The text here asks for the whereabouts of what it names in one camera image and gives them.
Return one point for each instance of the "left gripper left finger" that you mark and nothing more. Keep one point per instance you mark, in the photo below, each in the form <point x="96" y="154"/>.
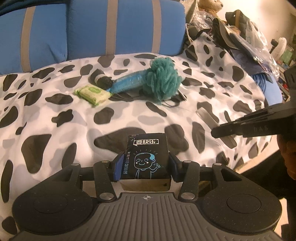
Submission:
<point x="105" y="172"/>

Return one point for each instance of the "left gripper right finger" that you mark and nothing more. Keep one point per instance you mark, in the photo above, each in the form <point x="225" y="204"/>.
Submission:
<point x="187" y="172"/>

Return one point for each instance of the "black cartoon tissue pack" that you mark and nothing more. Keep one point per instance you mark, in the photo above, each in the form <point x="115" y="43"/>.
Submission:
<point x="146" y="163"/>

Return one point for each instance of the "green wet wipes pack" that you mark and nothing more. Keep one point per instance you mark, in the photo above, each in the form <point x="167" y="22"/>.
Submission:
<point x="93" y="94"/>

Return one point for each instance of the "teal mesh bath loofah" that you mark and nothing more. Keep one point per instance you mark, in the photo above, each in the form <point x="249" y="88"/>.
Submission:
<point x="162" y="80"/>

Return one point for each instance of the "blue tissue pack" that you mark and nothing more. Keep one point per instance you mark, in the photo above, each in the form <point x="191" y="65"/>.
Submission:
<point x="128" y="82"/>

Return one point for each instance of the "cow print blanket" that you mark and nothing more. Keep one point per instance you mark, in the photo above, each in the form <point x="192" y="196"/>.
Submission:
<point x="46" y="127"/>

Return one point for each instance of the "black roll with white band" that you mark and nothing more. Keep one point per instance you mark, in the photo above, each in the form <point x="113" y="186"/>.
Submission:
<point x="101" y="80"/>

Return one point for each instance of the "clutter pile on sofa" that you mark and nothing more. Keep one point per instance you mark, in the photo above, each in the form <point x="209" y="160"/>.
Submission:
<point x="243" y="40"/>

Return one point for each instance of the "blue striped cushion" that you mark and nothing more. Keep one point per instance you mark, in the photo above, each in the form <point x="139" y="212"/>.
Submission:
<point x="33" y="37"/>
<point x="98" y="28"/>

